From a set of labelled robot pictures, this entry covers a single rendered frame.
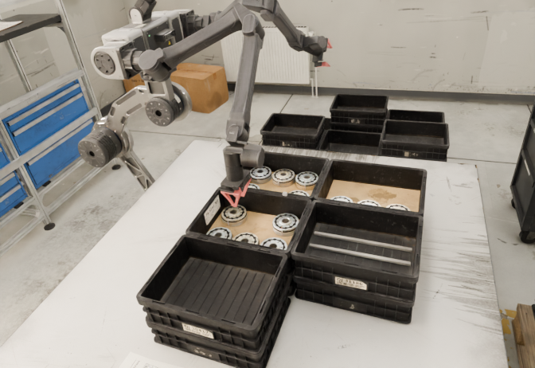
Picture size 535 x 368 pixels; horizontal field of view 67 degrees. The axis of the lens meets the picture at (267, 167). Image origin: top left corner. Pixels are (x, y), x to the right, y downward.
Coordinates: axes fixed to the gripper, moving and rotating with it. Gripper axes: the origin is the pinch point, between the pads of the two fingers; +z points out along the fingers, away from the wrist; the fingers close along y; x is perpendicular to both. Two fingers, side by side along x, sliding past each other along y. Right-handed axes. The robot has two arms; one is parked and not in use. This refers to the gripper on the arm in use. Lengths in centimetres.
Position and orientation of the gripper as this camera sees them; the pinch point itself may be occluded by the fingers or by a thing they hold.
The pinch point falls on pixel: (238, 199)
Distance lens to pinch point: 139.1
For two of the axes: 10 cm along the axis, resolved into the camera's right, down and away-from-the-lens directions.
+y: 3.6, -5.1, 7.8
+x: -9.3, -1.3, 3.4
